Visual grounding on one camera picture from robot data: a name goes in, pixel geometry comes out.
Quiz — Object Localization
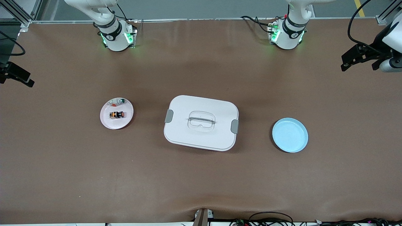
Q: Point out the black cable bundle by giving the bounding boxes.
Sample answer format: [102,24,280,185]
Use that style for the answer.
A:
[314,218,402,226]

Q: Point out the pink round plate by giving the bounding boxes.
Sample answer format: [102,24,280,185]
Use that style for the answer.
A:
[100,97,134,130]

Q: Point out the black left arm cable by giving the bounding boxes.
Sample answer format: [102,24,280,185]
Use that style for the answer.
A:
[347,0,390,57]

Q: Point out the white lidded storage box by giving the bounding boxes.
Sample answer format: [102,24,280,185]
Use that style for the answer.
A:
[164,95,239,152]

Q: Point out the aluminium frame post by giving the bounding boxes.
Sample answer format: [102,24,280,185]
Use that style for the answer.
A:
[0,0,43,28]
[376,0,402,25]

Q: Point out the black cable loop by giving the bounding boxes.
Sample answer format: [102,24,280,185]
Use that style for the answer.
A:
[249,212,294,226]

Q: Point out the light blue round plate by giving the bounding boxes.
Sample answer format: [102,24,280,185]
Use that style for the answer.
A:
[272,118,309,153]

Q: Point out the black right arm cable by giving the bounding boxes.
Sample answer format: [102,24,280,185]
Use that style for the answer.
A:
[0,30,26,57]

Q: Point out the black arm base cables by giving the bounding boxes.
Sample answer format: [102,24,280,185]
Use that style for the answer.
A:
[240,15,277,34]

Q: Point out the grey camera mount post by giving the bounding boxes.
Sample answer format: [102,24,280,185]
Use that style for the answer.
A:
[193,208,215,226]

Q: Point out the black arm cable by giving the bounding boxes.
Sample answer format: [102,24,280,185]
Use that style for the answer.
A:
[0,30,26,57]
[347,0,390,57]

